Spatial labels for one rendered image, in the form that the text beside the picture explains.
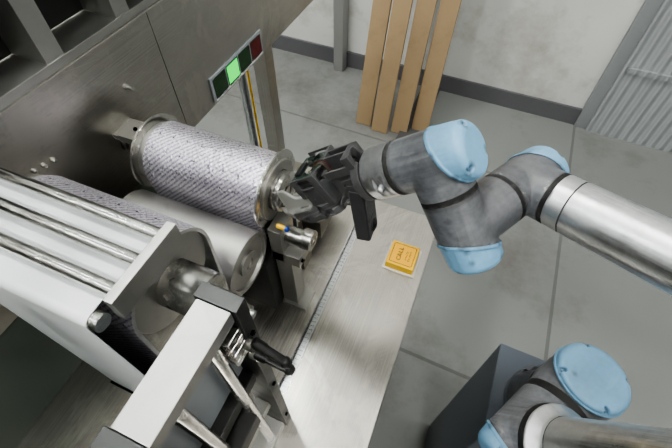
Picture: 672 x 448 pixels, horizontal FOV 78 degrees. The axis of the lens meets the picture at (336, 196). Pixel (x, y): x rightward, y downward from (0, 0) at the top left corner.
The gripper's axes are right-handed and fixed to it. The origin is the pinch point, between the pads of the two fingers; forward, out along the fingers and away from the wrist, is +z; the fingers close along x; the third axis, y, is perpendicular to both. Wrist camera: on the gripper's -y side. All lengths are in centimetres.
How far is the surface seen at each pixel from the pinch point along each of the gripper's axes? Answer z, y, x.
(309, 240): -0.3, -6.2, 2.7
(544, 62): 13, -104, -216
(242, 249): 3.6, 2.0, 10.7
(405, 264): 4.7, -37.3, -15.3
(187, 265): -5.4, 11.3, 21.4
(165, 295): -4.2, 10.9, 25.5
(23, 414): 47, 2, 45
